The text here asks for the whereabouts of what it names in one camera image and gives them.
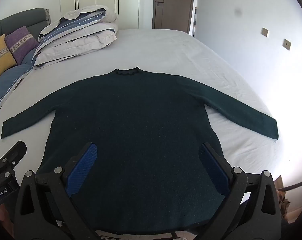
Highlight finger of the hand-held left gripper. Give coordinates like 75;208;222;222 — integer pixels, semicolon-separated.
0;141;27;174

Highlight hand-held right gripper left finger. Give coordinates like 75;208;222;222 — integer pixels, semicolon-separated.
13;142;99;240

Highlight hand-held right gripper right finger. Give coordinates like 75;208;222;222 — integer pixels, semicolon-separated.
198;142;283;240

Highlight dark green sweater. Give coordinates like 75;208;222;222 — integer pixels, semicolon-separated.
0;66;278;232

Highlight blue striped pillow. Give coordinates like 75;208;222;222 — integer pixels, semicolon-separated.
0;47;39;124

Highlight brown cardboard box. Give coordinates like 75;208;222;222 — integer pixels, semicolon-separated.
275;175;293;223

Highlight purple patterned pillow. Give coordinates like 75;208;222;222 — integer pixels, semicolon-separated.
4;25;39;65

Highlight grey upholstered headboard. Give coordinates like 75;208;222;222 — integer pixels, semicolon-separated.
0;8;53;46

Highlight folded striped duvet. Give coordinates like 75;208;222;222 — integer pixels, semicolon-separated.
32;5;119;67

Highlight brown wooden door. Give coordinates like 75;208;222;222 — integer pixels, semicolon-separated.
152;0;196;34

